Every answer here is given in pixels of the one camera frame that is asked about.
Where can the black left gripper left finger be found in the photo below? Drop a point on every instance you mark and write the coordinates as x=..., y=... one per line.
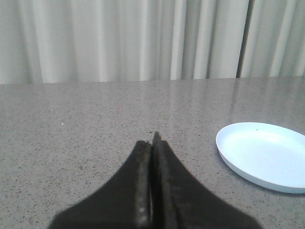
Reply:
x=123, y=202

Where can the light blue round plate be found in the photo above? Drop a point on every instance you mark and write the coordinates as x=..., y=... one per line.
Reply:
x=267, y=155

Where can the white pleated curtain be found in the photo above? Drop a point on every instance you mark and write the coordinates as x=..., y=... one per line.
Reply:
x=52, y=41

